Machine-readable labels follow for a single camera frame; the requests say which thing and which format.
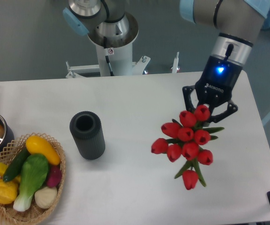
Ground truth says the green cucumber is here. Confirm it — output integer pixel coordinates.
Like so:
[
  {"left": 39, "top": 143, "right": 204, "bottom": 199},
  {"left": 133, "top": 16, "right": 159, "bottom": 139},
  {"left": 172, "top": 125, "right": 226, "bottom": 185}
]
[{"left": 3, "top": 148, "right": 30, "bottom": 182}]

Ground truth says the small yellow gourd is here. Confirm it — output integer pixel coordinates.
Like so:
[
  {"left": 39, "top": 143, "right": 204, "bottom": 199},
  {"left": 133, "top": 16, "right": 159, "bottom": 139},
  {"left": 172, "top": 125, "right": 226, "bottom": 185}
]
[{"left": 0, "top": 162, "right": 21, "bottom": 183}]

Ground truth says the dark grey ribbed vase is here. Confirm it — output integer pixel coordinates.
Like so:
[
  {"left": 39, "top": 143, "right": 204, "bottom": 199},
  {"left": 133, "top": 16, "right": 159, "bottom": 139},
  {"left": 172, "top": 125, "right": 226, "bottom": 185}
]
[{"left": 69, "top": 111, "right": 105, "bottom": 160}]

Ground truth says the red tulip bouquet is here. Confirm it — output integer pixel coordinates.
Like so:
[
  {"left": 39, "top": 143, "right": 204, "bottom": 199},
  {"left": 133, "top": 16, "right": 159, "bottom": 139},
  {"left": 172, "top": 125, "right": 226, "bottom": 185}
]
[{"left": 151, "top": 105, "right": 224, "bottom": 190}]

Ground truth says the white garlic bulb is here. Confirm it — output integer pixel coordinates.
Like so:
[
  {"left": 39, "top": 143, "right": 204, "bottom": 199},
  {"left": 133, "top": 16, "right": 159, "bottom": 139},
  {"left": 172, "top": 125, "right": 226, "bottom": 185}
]
[{"left": 34, "top": 187, "right": 58, "bottom": 209}]

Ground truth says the purple red radish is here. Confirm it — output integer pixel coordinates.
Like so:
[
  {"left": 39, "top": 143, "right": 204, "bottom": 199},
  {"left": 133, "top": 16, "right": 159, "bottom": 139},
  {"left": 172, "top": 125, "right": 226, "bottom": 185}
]
[{"left": 46, "top": 166, "right": 62, "bottom": 188}]

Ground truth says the woven wicker basket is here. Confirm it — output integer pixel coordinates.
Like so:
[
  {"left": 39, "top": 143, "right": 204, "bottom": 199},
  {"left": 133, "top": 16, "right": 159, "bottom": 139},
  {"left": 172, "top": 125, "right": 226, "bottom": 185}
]
[{"left": 0, "top": 133, "right": 66, "bottom": 225}]

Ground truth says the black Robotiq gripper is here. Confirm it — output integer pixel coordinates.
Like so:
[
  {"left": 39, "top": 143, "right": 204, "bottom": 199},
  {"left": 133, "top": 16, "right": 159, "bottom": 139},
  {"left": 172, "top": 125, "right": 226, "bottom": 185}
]
[{"left": 182, "top": 56, "right": 242, "bottom": 123}]

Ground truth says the green bok choy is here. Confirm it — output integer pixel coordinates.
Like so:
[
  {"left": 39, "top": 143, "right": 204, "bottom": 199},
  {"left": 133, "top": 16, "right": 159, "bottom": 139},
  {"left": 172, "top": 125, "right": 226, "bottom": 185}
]
[{"left": 13, "top": 153, "right": 49, "bottom": 212}]

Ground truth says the yellow bell pepper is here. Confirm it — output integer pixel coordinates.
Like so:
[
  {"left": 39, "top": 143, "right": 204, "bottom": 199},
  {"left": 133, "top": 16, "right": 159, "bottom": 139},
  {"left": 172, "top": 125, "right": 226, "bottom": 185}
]
[{"left": 0, "top": 179, "right": 18, "bottom": 204}]

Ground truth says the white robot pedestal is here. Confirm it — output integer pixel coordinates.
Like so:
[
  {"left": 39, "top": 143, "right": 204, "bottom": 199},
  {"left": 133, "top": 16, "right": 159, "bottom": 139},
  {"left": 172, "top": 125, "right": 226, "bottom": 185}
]
[{"left": 64, "top": 9, "right": 151, "bottom": 78}]

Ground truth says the white levelling foot post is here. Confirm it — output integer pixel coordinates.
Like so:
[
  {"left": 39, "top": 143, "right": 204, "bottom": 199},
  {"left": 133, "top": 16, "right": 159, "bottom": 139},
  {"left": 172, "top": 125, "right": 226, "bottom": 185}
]
[{"left": 171, "top": 52, "right": 180, "bottom": 73}]

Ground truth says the yellow squash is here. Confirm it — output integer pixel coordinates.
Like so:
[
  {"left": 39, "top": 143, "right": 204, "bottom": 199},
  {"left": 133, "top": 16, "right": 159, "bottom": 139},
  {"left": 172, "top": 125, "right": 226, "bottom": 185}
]
[{"left": 26, "top": 135, "right": 61, "bottom": 165}]

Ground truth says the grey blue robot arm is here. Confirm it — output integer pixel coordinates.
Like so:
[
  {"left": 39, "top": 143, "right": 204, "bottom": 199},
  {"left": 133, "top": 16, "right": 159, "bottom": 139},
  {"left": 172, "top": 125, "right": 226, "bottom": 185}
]
[{"left": 63, "top": 0, "right": 270, "bottom": 125}]

